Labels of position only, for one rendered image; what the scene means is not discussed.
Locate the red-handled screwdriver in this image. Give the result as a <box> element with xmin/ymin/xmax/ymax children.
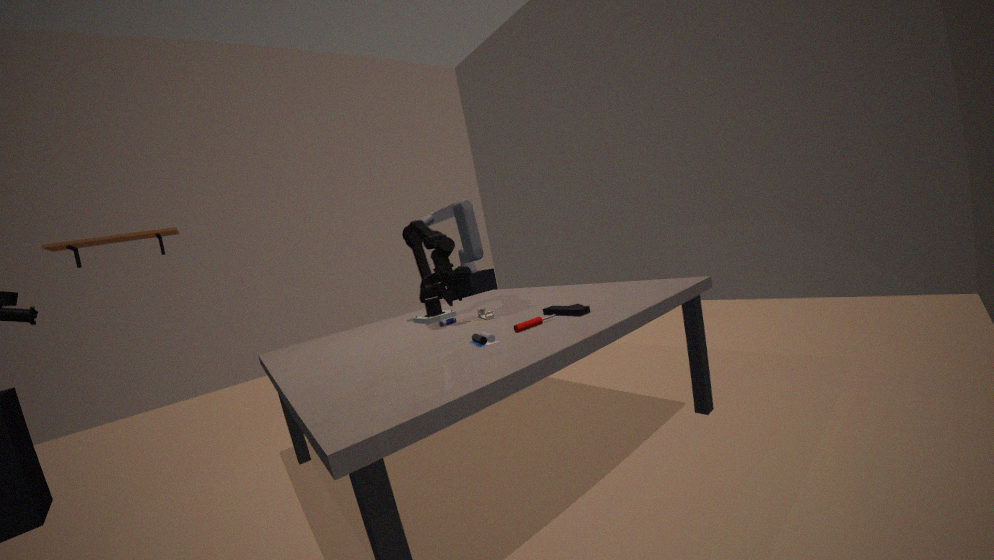
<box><xmin>514</xmin><ymin>314</ymin><xmax>556</xmax><ymax>333</ymax></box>

